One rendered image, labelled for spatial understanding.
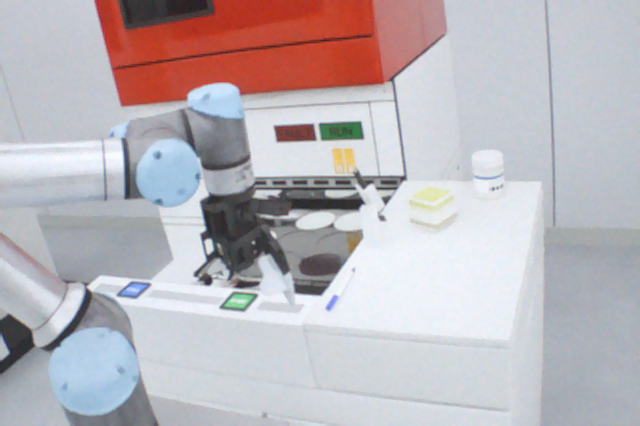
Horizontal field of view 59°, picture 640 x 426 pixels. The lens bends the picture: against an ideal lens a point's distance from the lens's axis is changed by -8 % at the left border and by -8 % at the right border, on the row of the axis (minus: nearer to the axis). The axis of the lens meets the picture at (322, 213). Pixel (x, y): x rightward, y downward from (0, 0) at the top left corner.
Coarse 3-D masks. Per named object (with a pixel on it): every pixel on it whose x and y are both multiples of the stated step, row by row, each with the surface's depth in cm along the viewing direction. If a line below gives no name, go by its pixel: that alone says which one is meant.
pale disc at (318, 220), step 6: (306, 216) 159; (312, 216) 159; (318, 216) 158; (324, 216) 157; (330, 216) 157; (300, 222) 156; (306, 222) 156; (312, 222) 155; (318, 222) 154; (324, 222) 154; (330, 222) 153; (300, 228) 153; (306, 228) 152; (312, 228) 152; (318, 228) 151
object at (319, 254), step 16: (272, 224) 159; (288, 224) 157; (288, 240) 148; (304, 240) 147; (320, 240) 145; (336, 240) 144; (352, 240) 143; (288, 256) 141; (304, 256) 139; (320, 256) 138; (336, 256) 137; (240, 272) 137; (256, 272) 136; (304, 272) 132; (320, 272) 131; (336, 272) 130
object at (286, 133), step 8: (280, 128) 161; (288, 128) 160; (296, 128) 159; (304, 128) 158; (312, 128) 157; (280, 136) 162; (288, 136) 161; (296, 136) 160; (304, 136) 159; (312, 136) 158
